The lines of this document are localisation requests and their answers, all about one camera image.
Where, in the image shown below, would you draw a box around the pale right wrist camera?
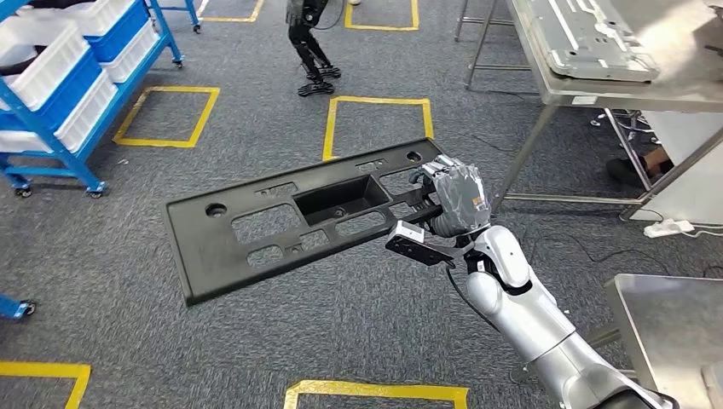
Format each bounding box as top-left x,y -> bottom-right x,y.
390,220 -> 425,245

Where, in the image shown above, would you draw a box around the black plastic licence plate frame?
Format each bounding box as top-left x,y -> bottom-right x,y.
165,138 -> 448,308

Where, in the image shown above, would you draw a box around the black humanoid robot legs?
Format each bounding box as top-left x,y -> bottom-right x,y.
285,0 -> 344,98

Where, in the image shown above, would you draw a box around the blue plastic bin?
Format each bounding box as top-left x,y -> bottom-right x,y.
84,0 -> 152,63
0,48 -> 104,135

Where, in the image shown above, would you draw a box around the person's foot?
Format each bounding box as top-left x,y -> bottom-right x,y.
605,143 -> 676,190

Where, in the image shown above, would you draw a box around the black floor cable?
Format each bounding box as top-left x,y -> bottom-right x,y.
525,230 -> 674,278

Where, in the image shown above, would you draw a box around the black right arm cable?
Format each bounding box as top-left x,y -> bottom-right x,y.
444,265 -> 501,333

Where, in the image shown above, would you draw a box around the white board panel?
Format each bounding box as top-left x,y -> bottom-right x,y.
629,110 -> 723,227

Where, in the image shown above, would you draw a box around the white power strip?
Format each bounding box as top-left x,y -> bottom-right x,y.
644,218 -> 696,239

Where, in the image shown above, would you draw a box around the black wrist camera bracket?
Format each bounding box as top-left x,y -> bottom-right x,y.
385,233 -> 471,270

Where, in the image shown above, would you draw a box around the stainless steel workbench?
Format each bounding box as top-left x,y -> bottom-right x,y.
454,0 -> 723,222
587,274 -> 723,409

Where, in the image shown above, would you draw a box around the tangled cables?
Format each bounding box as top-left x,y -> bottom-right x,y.
590,110 -> 645,136

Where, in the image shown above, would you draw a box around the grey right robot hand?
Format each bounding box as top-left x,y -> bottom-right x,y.
409,155 -> 493,239

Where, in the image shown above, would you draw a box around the yellow floor tape square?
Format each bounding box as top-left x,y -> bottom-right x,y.
283,379 -> 470,409
113,85 -> 222,150

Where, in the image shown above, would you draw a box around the black curved plastic part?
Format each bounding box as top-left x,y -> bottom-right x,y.
0,43 -> 42,78

